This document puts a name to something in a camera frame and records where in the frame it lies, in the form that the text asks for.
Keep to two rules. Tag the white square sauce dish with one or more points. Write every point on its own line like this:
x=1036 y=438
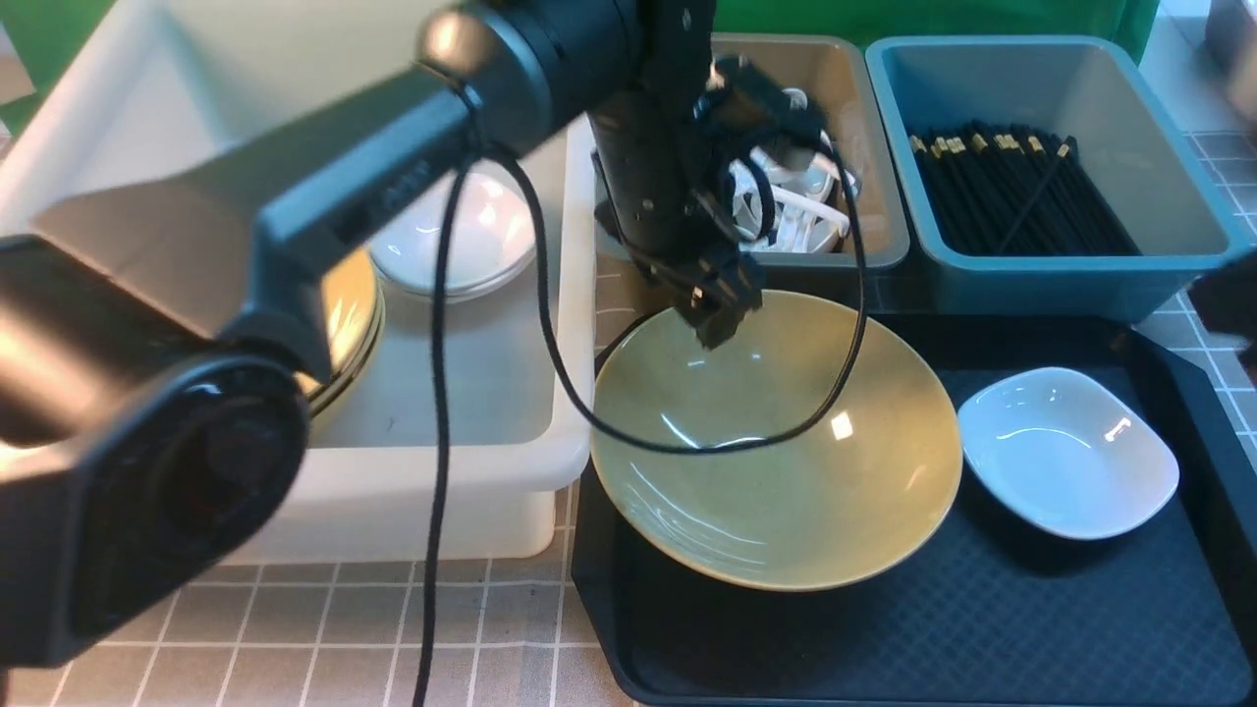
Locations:
x=1061 y=452

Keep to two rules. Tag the grey plastic spoon bin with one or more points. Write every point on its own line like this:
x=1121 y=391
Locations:
x=834 y=74

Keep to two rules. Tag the pile of black chopsticks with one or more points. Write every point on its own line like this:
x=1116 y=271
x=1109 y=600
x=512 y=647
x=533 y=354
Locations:
x=998 y=191

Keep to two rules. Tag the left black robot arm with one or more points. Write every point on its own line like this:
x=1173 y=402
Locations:
x=153 y=334

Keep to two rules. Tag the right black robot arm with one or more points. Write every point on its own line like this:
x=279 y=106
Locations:
x=1225 y=300

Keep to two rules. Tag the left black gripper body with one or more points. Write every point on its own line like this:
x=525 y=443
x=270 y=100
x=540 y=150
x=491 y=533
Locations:
x=667 y=170

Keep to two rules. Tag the stack of white sauce dishes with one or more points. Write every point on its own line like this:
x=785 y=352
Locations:
x=493 y=239

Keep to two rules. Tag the pile of white spoons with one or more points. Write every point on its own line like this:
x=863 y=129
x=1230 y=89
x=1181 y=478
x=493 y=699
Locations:
x=809 y=205

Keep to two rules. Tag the blue plastic chopstick bin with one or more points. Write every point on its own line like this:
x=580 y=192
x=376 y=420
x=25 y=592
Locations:
x=1141 y=163

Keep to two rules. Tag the yellow noodle bowl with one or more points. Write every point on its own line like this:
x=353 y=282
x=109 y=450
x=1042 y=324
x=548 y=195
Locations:
x=863 y=489

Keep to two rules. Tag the large white plastic tub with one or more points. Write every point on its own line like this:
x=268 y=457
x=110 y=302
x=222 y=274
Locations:
x=162 y=85

